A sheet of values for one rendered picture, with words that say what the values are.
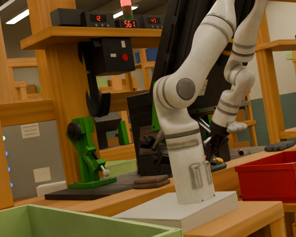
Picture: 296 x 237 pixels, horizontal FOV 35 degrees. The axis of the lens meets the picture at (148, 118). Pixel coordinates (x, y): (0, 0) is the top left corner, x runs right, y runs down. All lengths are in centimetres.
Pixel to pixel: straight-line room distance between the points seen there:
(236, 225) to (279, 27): 1125
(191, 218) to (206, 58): 41
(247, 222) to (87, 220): 43
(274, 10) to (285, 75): 164
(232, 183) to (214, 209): 58
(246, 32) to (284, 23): 1075
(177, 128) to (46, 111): 98
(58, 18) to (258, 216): 121
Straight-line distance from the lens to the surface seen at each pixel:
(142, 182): 154
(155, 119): 193
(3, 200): 185
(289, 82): 1213
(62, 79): 202
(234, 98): 154
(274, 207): 127
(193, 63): 120
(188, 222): 110
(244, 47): 147
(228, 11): 131
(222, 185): 171
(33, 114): 203
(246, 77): 151
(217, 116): 157
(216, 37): 125
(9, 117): 198
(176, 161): 120
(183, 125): 118
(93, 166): 183
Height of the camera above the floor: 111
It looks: level
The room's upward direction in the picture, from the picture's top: 9 degrees counter-clockwise
